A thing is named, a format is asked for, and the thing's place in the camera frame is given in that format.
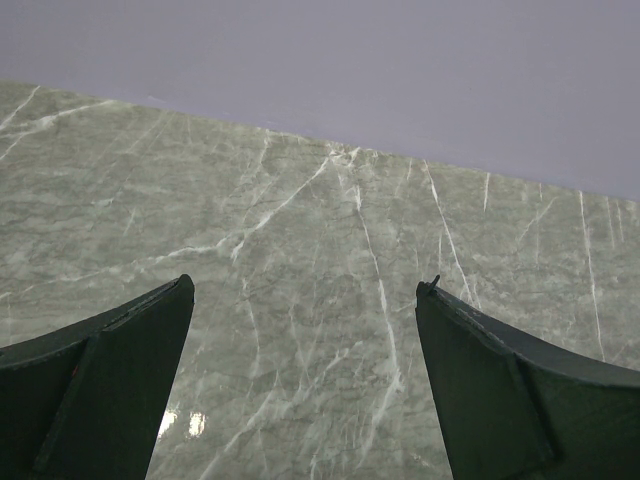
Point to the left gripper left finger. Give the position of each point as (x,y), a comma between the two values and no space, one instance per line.
(87,401)

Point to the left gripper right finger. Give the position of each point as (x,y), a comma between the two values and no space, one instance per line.
(513,406)

